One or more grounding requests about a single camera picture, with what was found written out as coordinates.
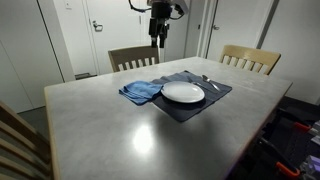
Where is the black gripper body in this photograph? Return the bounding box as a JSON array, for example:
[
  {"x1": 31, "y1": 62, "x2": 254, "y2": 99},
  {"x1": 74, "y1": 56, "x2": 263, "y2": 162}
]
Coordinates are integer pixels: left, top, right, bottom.
[{"x1": 149, "y1": 2, "x2": 172, "y2": 38}]

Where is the blue towel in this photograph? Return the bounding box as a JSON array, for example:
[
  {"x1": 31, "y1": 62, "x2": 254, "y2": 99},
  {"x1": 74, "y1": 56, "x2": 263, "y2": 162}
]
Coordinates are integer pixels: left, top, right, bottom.
[{"x1": 119, "y1": 81, "x2": 162, "y2": 105}]

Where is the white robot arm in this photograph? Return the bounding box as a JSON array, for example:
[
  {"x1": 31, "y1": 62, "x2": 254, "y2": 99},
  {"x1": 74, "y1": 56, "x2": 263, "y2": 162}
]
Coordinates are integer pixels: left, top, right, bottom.
[{"x1": 147, "y1": 0, "x2": 189, "y2": 48}]

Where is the white round plate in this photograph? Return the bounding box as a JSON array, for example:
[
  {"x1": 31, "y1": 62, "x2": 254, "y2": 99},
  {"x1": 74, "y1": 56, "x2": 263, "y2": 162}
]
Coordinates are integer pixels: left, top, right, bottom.
[{"x1": 161, "y1": 81, "x2": 205, "y2": 103}]

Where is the dark brown wooden chair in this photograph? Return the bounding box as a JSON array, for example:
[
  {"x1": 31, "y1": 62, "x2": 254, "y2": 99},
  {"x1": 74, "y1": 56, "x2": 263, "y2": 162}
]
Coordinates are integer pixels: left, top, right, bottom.
[{"x1": 108, "y1": 46, "x2": 159, "y2": 72}]

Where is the silver spoon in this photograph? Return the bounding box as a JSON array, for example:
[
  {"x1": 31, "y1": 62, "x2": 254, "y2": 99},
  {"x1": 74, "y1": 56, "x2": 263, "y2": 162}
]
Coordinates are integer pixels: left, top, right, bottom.
[{"x1": 202, "y1": 75, "x2": 221, "y2": 92}]

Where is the silver knife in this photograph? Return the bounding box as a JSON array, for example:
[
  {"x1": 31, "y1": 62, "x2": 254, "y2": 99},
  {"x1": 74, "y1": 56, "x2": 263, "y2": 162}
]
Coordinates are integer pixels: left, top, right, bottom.
[{"x1": 187, "y1": 77, "x2": 216, "y2": 93}]

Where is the dark grey placemat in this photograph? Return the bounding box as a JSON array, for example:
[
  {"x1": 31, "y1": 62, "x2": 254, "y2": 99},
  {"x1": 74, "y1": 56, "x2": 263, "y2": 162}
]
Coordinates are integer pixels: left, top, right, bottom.
[{"x1": 152, "y1": 70, "x2": 232, "y2": 122}]

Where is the white door right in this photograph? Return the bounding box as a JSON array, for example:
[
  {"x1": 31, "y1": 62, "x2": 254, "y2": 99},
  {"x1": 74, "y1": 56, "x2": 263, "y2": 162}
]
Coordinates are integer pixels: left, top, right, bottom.
[{"x1": 207, "y1": 0, "x2": 271, "y2": 61}]

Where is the light wooden chair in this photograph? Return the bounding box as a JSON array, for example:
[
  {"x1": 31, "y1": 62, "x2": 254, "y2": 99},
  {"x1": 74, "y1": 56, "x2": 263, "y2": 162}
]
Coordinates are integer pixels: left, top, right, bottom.
[{"x1": 219, "y1": 45, "x2": 281, "y2": 75}]

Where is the black cable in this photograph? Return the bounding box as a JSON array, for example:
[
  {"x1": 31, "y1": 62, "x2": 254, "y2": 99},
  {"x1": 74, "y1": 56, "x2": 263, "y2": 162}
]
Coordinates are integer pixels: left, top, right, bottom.
[{"x1": 128, "y1": 0, "x2": 153, "y2": 14}]

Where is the white door with handle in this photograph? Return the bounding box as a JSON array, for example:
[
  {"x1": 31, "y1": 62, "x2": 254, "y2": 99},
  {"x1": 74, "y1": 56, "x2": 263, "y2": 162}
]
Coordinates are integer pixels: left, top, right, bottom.
[{"x1": 85, "y1": 0, "x2": 141, "y2": 74}]

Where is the white wall switch plate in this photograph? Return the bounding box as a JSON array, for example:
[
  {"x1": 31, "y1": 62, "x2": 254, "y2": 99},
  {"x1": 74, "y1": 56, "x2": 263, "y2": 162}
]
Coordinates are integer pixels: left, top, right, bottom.
[{"x1": 64, "y1": 0, "x2": 72, "y2": 10}]

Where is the orange handled clamp upper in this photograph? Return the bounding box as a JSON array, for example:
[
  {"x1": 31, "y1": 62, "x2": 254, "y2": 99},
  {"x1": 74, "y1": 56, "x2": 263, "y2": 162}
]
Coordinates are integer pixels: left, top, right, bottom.
[{"x1": 294, "y1": 122, "x2": 312, "y2": 132}]

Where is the orange handled clamp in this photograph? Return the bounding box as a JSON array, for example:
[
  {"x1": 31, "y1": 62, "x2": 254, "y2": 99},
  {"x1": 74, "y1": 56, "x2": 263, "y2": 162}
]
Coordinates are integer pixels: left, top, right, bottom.
[
  {"x1": 294, "y1": 122, "x2": 312, "y2": 132},
  {"x1": 276, "y1": 162, "x2": 300, "y2": 178}
]

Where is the wooden chair near camera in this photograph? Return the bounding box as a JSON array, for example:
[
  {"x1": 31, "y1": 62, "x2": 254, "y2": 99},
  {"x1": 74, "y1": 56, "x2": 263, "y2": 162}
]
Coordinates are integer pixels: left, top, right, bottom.
[{"x1": 0, "y1": 102, "x2": 54, "y2": 180}]

